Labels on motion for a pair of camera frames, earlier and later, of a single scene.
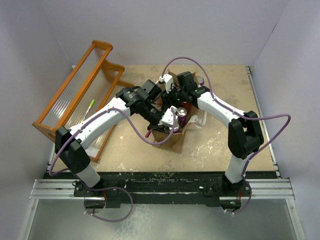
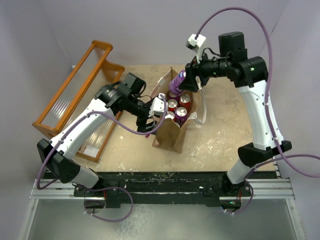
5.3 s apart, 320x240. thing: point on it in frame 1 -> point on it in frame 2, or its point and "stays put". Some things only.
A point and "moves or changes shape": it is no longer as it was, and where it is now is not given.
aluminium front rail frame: x=272 y=189 stays put
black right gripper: x=167 y=97 -> x=190 y=81
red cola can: x=186 y=105 moves or changes shape
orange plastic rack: x=92 y=78 stays put
